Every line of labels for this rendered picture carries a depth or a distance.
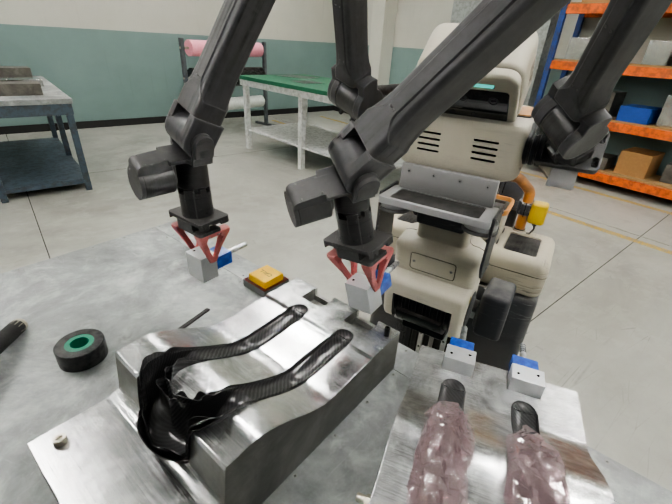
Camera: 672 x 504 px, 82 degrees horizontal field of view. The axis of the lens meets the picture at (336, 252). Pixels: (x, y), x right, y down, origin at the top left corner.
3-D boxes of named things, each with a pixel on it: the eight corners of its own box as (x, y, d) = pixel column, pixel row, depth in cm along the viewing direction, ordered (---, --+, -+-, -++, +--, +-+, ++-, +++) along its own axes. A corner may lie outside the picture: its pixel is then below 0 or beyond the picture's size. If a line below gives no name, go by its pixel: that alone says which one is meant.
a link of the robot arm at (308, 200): (383, 177, 50) (357, 128, 53) (300, 202, 48) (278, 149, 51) (369, 222, 61) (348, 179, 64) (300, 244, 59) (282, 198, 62)
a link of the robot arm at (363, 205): (371, 170, 57) (356, 161, 61) (327, 183, 55) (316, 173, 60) (377, 213, 60) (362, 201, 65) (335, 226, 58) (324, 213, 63)
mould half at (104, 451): (296, 310, 88) (297, 259, 82) (394, 368, 74) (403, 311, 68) (40, 471, 53) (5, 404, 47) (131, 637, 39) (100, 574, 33)
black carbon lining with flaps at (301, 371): (296, 309, 77) (297, 268, 73) (361, 347, 69) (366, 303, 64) (118, 420, 53) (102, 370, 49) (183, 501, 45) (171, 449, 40)
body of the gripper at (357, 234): (372, 263, 60) (366, 220, 56) (323, 249, 66) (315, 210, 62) (395, 243, 64) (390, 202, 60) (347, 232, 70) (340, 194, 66)
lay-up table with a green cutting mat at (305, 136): (304, 138, 594) (305, 64, 545) (437, 180, 446) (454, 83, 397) (239, 147, 524) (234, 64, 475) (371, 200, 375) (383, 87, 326)
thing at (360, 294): (388, 270, 79) (385, 247, 76) (410, 276, 76) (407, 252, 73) (348, 306, 71) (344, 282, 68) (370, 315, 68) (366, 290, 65)
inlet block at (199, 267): (239, 250, 88) (237, 229, 86) (254, 258, 86) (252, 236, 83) (189, 274, 79) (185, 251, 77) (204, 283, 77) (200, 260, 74)
